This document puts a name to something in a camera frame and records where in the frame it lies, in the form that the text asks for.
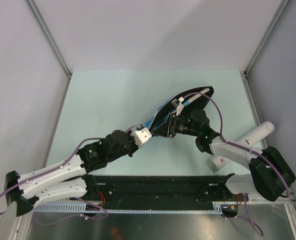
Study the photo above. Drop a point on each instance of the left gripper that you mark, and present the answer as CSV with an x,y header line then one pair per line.
x,y
135,146

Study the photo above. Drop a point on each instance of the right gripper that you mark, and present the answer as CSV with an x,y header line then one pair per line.
x,y
172,126

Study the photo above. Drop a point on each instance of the blue racket bag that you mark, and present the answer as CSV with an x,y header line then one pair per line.
x,y
183,114

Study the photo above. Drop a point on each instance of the white shuttlecock tube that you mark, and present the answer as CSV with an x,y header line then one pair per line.
x,y
240,151

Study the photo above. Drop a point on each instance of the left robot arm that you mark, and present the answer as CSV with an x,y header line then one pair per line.
x,y
71,178

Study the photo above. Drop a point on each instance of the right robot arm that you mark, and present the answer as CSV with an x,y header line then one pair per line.
x,y
270,176

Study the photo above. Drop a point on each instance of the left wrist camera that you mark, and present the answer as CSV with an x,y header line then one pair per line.
x,y
141,136

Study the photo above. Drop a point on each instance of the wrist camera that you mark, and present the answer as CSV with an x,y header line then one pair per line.
x,y
178,104
141,136

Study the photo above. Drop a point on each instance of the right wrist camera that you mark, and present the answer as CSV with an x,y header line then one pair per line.
x,y
178,104

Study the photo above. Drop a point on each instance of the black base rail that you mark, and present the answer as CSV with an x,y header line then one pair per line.
x,y
163,193

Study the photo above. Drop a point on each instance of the left aluminium frame post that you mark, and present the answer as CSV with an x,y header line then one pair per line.
x,y
37,15

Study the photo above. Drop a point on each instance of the aluminium frame post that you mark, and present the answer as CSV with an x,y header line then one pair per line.
x,y
268,34
37,15

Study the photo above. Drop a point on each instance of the right aluminium frame post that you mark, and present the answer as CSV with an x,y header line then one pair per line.
x,y
268,34

